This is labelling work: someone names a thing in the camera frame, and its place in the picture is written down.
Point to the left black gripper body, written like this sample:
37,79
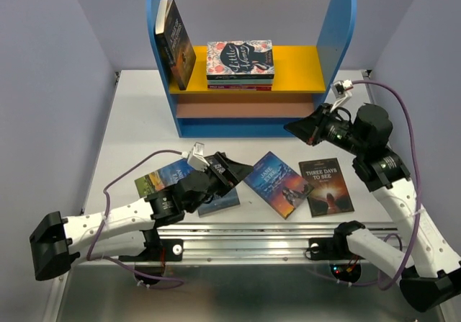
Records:
214,187

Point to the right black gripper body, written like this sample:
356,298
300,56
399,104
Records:
337,131

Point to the Nineteen Eighty-Four blue book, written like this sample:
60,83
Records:
218,203

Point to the Jane Eyre blue book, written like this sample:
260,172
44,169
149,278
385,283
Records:
281,187

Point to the A Tale of Two Cities book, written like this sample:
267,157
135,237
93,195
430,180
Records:
175,43

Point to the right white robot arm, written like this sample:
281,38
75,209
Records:
428,273

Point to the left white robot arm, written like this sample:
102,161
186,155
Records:
130,232

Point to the red book in stack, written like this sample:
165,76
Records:
255,87

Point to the teal book in stack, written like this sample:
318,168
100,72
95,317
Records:
258,80

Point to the Animal Farm landscape book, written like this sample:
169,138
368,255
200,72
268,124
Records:
162,178

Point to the blue wooden bookshelf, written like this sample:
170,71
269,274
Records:
302,78

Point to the Three Days to See book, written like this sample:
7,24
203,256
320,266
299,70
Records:
330,195

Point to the Little Women floral book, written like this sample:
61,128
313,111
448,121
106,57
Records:
240,59

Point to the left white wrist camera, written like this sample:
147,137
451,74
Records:
195,157

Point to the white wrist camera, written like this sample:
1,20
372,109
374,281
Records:
342,90
195,157

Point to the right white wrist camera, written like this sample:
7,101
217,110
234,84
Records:
342,90

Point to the aluminium mounting rail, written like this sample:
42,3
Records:
244,243

